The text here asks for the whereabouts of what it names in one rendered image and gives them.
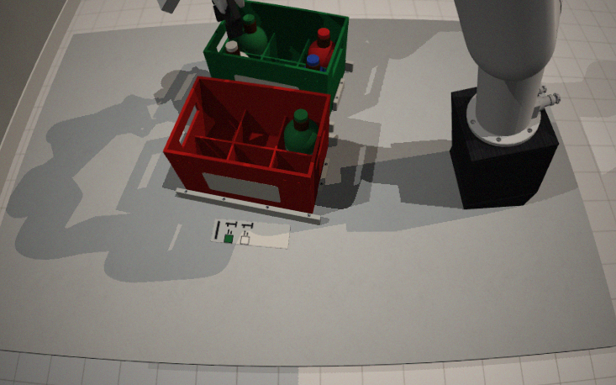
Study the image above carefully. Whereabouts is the red plastic crate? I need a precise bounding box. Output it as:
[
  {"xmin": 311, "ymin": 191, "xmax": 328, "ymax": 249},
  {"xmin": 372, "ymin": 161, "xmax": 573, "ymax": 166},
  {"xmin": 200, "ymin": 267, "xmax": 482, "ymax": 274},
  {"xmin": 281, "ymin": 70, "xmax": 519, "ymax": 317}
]
[{"xmin": 163, "ymin": 76, "xmax": 329, "ymax": 214}]

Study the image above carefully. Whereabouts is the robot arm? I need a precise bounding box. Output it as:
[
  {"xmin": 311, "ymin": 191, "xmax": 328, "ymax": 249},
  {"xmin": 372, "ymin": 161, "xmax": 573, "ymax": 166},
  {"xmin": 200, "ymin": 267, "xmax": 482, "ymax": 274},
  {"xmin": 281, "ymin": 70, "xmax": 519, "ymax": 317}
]
[{"xmin": 454, "ymin": 0, "xmax": 562, "ymax": 147}]

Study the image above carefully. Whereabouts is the white paper pick list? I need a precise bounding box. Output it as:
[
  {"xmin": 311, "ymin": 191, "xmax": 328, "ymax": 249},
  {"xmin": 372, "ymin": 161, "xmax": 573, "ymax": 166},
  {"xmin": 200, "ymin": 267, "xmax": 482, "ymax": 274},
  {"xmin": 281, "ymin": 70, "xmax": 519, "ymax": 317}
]
[{"xmin": 210, "ymin": 219, "xmax": 291, "ymax": 249}]

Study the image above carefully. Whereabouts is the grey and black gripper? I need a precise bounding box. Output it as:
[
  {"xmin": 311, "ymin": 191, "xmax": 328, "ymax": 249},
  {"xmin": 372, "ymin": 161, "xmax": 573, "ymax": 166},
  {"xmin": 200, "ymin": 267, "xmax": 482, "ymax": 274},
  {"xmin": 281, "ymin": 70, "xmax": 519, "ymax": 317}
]
[{"xmin": 212, "ymin": 0, "xmax": 245, "ymax": 40}]

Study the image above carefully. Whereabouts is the green plastic crate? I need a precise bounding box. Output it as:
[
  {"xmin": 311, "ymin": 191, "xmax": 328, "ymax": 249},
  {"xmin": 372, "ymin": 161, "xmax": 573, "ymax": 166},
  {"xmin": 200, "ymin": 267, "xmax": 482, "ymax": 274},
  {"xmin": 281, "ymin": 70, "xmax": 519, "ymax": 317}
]
[{"xmin": 203, "ymin": 0, "xmax": 346, "ymax": 113}]

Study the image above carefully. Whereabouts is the white bottle with grey label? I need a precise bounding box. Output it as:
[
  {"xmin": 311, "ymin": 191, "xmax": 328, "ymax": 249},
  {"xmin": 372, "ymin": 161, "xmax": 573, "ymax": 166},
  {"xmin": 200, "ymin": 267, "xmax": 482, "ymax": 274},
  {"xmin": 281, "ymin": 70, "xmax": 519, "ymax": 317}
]
[{"xmin": 225, "ymin": 40, "xmax": 249, "ymax": 57}]

